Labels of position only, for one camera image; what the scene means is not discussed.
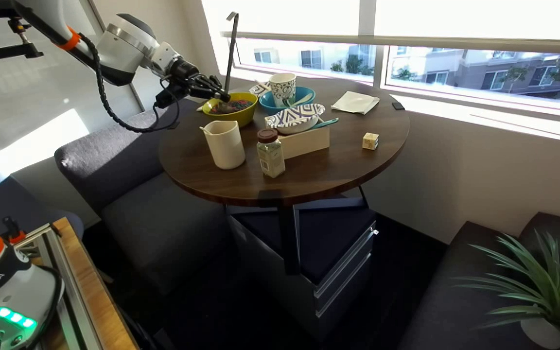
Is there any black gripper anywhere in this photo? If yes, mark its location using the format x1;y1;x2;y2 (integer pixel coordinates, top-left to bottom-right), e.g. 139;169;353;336
161;60;231;103

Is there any colourful cereal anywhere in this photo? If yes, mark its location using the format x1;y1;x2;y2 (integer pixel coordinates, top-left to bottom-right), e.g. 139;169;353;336
207;95;254;114

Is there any yellow bowl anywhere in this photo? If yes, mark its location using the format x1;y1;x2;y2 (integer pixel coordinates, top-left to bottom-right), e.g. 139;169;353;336
196;89;260;128

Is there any patterned white coffee cup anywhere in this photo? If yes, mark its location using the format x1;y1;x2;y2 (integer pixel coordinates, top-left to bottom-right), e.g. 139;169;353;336
266;72;297;109

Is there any black patterned white bowl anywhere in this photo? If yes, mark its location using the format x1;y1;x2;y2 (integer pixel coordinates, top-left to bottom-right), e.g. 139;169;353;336
262;101;326;136

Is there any blue bowl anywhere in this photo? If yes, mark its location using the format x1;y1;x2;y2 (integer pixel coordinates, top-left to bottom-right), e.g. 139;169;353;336
256;83;316;114

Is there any small white patterned dish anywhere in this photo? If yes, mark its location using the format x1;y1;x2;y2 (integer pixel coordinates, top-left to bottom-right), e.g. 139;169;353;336
246;79;270;99

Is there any white ceramic pitcher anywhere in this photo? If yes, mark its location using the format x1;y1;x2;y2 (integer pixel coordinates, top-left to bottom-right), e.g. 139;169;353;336
198;118;248;171

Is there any light wooden box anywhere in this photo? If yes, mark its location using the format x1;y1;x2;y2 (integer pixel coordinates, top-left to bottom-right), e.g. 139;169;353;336
275;124;332;161

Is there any teal spoon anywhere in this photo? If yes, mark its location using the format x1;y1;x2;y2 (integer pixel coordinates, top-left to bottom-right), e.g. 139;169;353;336
310;114;342;130

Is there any white paper napkin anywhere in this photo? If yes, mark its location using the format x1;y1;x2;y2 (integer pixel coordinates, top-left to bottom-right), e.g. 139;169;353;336
328;89;380;116

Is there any grey fabric sofa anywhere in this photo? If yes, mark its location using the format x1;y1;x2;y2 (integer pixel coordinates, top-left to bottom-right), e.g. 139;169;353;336
52;95;242;299

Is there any small pale cube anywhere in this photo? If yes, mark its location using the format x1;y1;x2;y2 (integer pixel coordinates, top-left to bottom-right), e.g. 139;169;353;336
359;130;380;153

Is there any dark drawer cabinet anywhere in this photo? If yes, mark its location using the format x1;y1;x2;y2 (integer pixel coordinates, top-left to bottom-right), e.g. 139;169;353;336
227;196;380;338

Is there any wooden robot platform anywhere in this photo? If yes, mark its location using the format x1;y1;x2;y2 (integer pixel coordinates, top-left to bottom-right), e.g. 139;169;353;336
48;216;139;350

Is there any dark fabric bench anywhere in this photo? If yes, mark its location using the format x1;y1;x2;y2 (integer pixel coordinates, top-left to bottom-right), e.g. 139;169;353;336
398;212;560;350

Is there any green spiky plant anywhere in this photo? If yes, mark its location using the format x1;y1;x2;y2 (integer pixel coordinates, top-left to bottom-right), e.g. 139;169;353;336
456;229;560;346

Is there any white plant pot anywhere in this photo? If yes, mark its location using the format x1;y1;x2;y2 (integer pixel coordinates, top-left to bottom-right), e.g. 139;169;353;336
519;315;560;350

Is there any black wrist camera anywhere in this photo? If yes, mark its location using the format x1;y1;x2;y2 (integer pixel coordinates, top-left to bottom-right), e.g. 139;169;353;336
151;79;180;111

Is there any black table pedestal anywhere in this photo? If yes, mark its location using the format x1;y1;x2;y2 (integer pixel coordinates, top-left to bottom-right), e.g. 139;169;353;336
277;202;299;274

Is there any black camera on boom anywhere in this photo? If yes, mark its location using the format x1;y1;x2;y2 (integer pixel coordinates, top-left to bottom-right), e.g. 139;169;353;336
0;0;44;66

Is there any white window frame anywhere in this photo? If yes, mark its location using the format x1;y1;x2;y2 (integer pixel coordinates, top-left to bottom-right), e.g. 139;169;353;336
200;0;560;124

